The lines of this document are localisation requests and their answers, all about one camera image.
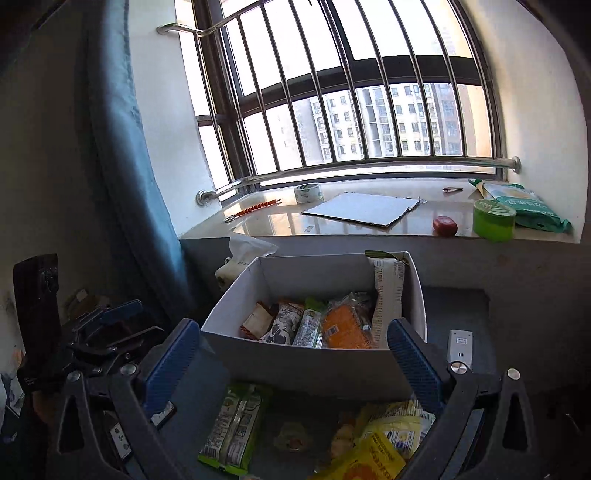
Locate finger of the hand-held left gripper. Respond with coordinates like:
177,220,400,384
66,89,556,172
69,299,147,343
68,325,165,370

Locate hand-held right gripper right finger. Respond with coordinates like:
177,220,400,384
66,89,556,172
386,318,546,480

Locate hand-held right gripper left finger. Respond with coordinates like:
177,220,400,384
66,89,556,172
46,318,202,480

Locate pale yellow snack bag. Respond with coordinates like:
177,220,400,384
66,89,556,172
355,398,437,461

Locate green snack packet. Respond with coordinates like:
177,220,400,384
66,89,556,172
198,383,269,477

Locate bright yellow snack bag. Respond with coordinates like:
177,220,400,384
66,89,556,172
314,434,408,480

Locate white cardboard box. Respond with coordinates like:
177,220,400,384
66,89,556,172
201,251,428,388

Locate white remote control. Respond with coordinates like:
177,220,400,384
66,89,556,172
446,329,474,369

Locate tall white snack packet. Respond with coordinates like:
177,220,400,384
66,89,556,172
365,250,407,348

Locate orange snack packet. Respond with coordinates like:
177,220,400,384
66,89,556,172
321,292,376,350

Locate brown-white small packet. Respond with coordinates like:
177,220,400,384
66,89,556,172
239,302,279,341

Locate small beige wrapped snack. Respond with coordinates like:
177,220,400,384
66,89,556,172
329,418,361,460

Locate clear wrapped packet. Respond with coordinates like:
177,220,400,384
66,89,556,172
292,298,328,349

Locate grey floral snack packet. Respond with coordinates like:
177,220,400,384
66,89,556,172
259,301,306,345

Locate white plastic bag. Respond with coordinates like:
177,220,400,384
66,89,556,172
215,232,279,291

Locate clear wrapped round snack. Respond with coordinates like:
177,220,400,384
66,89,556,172
272,420,311,455

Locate red round object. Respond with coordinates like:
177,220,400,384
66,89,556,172
432,215,458,237

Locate blue curtain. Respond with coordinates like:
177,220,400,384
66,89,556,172
83,0,197,326

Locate green round container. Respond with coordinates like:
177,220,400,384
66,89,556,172
472,199,517,243

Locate flat grey cardboard sheet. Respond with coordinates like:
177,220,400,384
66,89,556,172
302,192,420,229

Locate orange beaded tool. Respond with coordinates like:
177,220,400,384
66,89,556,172
223,198,283,224

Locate green and white bag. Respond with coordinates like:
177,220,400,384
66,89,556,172
468,178,572,233

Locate clear tape roll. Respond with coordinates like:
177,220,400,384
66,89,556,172
294,182,324,204

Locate metal window bars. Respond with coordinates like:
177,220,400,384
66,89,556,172
156,0,522,206

